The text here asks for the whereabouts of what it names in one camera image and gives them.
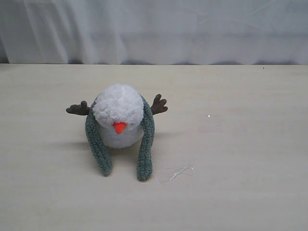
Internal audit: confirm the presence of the white plush snowman toy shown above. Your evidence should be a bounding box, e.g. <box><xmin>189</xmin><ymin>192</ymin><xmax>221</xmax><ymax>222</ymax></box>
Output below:
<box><xmin>66</xmin><ymin>82</ymin><xmax>168</xmax><ymax>149</ymax></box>

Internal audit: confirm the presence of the green fuzzy scarf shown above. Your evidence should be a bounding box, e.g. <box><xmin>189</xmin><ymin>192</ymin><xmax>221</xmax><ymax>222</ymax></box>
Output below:
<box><xmin>85</xmin><ymin>97</ymin><xmax>155</xmax><ymax>181</ymax></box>

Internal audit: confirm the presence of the clear tape piece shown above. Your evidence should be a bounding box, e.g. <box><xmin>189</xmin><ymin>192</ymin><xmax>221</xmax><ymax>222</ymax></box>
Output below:
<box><xmin>155</xmin><ymin>155</ymin><xmax>195</xmax><ymax>183</ymax></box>

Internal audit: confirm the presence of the white backdrop curtain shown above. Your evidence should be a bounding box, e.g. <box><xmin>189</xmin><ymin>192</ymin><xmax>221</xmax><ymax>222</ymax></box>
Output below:
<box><xmin>0</xmin><ymin>0</ymin><xmax>308</xmax><ymax>64</ymax></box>

